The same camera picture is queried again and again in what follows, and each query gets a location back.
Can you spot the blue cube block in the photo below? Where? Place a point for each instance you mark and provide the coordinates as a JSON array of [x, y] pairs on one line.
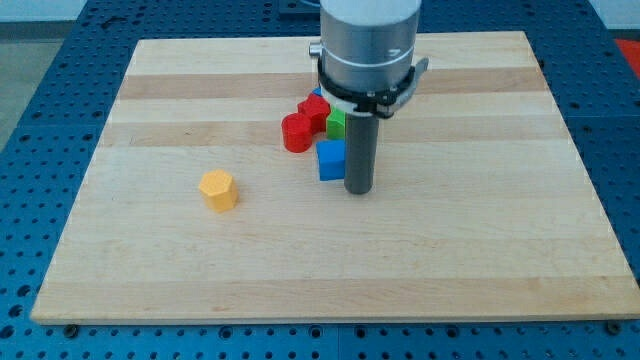
[[331, 159]]

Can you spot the red star block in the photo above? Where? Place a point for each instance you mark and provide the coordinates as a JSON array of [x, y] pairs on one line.
[[317, 109]]

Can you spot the green block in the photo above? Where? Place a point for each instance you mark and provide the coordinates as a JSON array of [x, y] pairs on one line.
[[335, 124]]

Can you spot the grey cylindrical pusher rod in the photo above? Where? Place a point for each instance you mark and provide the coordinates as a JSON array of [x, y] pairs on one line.
[[361, 135]]

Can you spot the red cylinder block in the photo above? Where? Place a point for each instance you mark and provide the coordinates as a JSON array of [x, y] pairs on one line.
[[297, 132]]

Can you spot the black mounting ring clamp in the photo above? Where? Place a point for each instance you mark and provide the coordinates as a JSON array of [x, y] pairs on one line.
[[382, 104]]

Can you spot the red object at right edge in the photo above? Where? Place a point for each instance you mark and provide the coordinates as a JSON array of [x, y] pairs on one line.
[[631, 52]]

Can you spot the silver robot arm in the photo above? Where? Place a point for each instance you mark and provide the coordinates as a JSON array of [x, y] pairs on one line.
[[366, 68]]

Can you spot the yellow hexagon block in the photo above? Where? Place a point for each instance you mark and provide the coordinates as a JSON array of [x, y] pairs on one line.
[[219, 190]]

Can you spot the wooden board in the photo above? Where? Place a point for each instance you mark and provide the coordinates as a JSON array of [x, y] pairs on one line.
[[481, 211]]

